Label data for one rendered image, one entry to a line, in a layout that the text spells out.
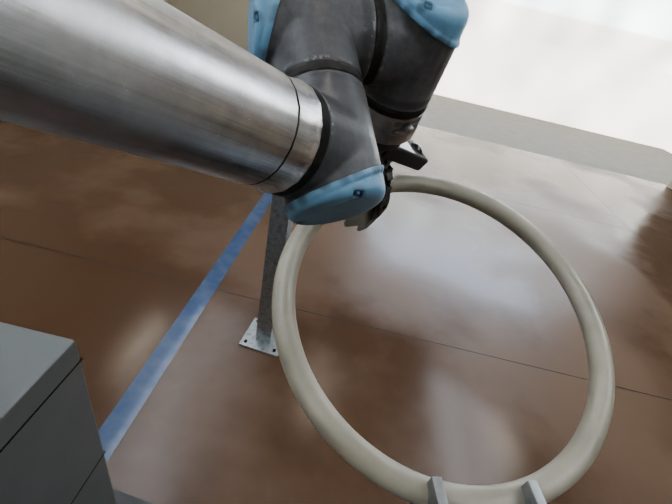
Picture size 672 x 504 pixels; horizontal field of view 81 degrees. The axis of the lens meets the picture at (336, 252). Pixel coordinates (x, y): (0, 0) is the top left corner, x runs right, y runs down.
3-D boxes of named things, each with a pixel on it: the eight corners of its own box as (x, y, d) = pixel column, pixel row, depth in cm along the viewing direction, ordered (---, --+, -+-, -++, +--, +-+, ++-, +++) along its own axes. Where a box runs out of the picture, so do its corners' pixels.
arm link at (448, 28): (370, -47, 38) (457, -35, 41) (341, 69, 49) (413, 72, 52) (401, 6, 34) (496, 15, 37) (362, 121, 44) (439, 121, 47)
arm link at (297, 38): (260, 54, 31) (400, 61, 35) (243, -60, 34) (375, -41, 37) (252, 122, 40) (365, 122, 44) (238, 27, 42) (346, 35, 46)
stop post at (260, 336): (290, 329, 207) (327, 127, 147) (276, 357, 190) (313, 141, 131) (254, 318, 209) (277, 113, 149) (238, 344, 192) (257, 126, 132)
